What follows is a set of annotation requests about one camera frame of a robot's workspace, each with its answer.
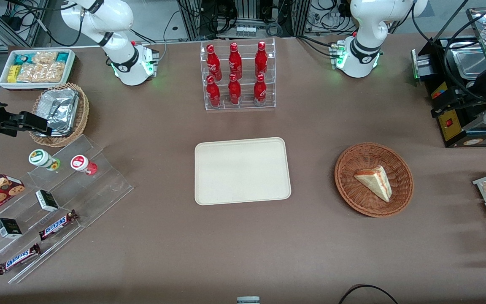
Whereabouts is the triangular sandwich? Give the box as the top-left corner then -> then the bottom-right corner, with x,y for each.
354,165 -> 393,203

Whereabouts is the oval wicker basket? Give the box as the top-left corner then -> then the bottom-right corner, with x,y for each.
29,83 -> 90,148

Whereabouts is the round brown wicker basket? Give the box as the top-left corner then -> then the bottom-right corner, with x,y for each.
334,142 -> 415,218

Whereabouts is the beige plastic tray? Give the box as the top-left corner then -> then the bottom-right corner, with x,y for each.
194,137 -> 292,206

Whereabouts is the green lid cup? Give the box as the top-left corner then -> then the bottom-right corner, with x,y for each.
28,149 -> 61,171

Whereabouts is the aluminium foil container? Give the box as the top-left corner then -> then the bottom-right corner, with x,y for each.
35,88 -> 80,137

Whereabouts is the steel pan in machine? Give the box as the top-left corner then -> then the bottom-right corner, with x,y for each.
451,48 -> 486,81

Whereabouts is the large clear peanut bag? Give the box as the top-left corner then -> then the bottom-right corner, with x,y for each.
17,62 -> 67,83

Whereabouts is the red lid cup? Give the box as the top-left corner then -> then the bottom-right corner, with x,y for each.
70,155 -> 98,176

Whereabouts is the small clear peanut bag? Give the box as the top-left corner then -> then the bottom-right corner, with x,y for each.
32,51 -> 58,65

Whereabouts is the white rectangular snack bin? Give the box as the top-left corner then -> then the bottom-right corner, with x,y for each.
0,49 -> 76,91

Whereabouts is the small black box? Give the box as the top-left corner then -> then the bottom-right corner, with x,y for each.
35,190 -> 59,213
0,217 -> 23,239

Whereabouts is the clear acrylic stepped display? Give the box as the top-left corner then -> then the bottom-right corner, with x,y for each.
0,135 -> 134,284

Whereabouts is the Snickers chocolate bar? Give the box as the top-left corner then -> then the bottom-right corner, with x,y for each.
0,243 -> 41,276
38,209 -> 79,242

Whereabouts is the red cola bottle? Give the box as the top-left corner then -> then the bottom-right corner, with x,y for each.
254,41 -> 269,78
206,44 -> 223,81
253,74 -> 267,106
227,73 -> 242,106
228,42 -> 243,80
205,75 -> 221,107

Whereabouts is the clear acrylic bottle rack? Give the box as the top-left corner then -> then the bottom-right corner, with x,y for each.
200,38 -> 277,111

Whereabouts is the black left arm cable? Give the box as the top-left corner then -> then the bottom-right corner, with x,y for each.
411,0 -> 486,104

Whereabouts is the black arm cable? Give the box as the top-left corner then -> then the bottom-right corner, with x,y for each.
4,0 -> 84,47
411,0 -> 486,104

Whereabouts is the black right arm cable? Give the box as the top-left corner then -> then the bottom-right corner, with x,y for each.
4,0 -> 84,47

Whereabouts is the black looped cable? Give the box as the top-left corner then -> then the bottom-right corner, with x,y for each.
337,284 -> 400,304

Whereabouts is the aluminium frame rack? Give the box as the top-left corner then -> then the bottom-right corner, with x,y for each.
177,0 -> 312,41

